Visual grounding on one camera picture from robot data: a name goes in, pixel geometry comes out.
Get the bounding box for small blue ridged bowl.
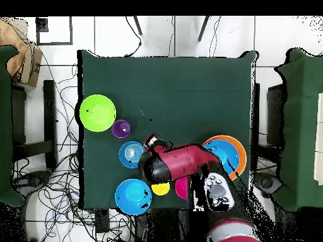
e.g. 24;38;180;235
118;141;146;169

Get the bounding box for yellow cup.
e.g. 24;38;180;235
151;181;170;197

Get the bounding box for large blue bowl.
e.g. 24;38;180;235
203;139;240;176
114;178;153;216

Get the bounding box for large orange bowl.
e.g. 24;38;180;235
201;135;247;181

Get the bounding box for purple cup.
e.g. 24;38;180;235
111;119;131;139

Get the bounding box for dark green tablecloth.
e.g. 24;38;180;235
76;49;259;210

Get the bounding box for small red bowl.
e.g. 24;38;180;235
175;176;189;200

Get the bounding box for large green bowl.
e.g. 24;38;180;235
79;94;117;133

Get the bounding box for black power brick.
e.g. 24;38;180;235
95;208;110;234

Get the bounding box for black floor stand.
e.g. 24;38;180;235
11;79;58;170

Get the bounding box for black tripod leg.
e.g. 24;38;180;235
132;16;143;36
197;16;210;42

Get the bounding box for black box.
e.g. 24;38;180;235
266;84;287;147

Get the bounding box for cardboard box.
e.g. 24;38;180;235
0;17;43;88

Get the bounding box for green cloth side table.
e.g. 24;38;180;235
274;47;323;212
0;45;25;208

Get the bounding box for tangle of floor cables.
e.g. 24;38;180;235
11;57;134;242

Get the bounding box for black floor cable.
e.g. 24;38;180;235
124;16;143;58

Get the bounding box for black robot pedestal leg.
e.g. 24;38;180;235
12;170;52;195
253;171;285;200

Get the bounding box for black square floor frame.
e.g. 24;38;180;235
35;16;74;47

